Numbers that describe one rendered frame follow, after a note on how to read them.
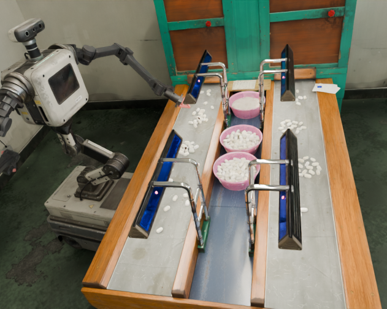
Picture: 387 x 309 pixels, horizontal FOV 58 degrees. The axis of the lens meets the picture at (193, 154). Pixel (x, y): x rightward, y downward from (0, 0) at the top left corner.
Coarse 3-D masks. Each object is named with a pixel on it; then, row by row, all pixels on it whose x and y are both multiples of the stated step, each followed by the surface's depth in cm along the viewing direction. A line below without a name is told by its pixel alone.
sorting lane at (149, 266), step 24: (216, 96) 267; (192, 120) 246; (192, 168) 206; (168, 192) 193; (168, 216) 179; (144, 240) 169; (168, 240) 167; (120, 264) 161; (144, 264) 159; (168, 264) 157; (120, 288) 151; (144, 288) 149; (168, 288) 148
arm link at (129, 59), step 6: (126, 48) 246; (132, 54) 249; (120, 60) 251; (126, 60) 247; (132, 60) 245; (132, 66) 245; (138, 66) 243; (138, 72) 244; (144, 72) 241; (144, 78) 242; (150, 78) 239; (150, 84) 240; (156, 84) 237; (156, 90) 238; (162, 90) 240
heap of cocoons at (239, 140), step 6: (234, 132) 228; (240, 132) 228; (246, 132) 227; (228, 138) 224; (234, 138) 221; (240, 138) 221; (246, 138) 220; (252, 138) 219; (258, 138) 218; (228, 144) 220; (234, 144) 217; (240, 144) 216; (246, 144) 217; (252, 144) 215
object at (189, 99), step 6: (204, 54) 240; (204, 60) 236; (210, 60) 244; (198, 66) 227; (204, 66) 232; (198, 72) 221; (204, 72) 228; (198, 78) 218; (204, 78) 225; (192, 84) 208; (198, 84) 215; (192, 90) 205; (198, 90) 211; (186, 96) 202; (192, 96) 202; (198, 96) 209; (186, 102) 204; (192, 102) 204
